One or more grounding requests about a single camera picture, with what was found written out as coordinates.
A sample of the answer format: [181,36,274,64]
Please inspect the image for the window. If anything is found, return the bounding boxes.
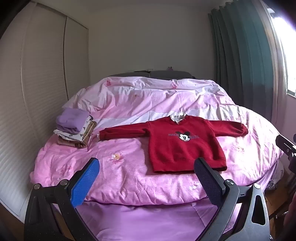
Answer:
[266,7,296,98]

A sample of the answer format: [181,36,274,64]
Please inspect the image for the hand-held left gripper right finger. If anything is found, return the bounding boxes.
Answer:
[194,158,271,241]

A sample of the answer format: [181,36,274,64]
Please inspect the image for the pink floral duvet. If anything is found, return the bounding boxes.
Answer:
[30,77,285,205]

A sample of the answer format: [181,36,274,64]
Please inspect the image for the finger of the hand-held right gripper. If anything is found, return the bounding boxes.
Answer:
[276,134,296,161]

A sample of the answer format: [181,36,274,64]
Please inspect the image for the red cartoon print sweater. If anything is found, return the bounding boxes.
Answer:
[99,113,248,174]

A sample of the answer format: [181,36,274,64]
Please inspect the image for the grey headboard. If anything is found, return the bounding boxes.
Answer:
[107,70,196,80]

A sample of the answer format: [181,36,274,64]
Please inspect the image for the green curtain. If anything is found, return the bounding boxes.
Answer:
[208,0,281,130]

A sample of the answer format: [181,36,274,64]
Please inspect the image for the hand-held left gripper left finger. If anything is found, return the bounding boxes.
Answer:
[24,158,100,241]

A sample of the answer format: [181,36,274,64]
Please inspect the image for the white patterned folded garment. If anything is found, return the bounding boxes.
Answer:
[54,116,94,142]

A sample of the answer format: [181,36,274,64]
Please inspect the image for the white sliding wardrobe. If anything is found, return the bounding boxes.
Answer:
[0,0,89,216]

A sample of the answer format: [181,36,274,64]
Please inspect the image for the pink bed sheet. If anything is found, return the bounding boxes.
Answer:
[50,197,245,241]

